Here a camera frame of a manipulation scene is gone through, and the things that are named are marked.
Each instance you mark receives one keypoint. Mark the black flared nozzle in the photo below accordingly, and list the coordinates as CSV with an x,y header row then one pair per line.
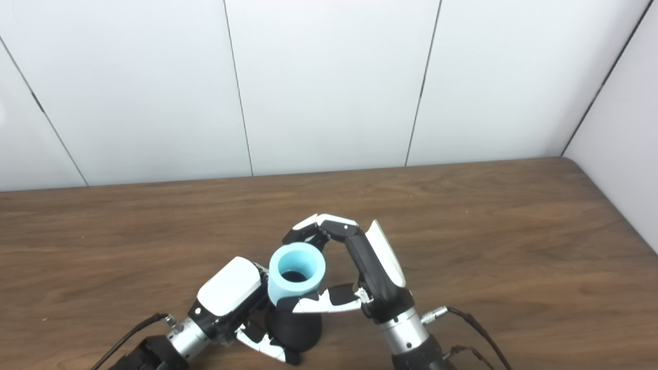
x,y
298,329

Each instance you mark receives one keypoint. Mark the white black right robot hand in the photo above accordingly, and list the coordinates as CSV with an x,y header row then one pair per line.
x,y
378,272

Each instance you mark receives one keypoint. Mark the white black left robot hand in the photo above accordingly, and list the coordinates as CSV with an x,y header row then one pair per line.
x,y
229,288

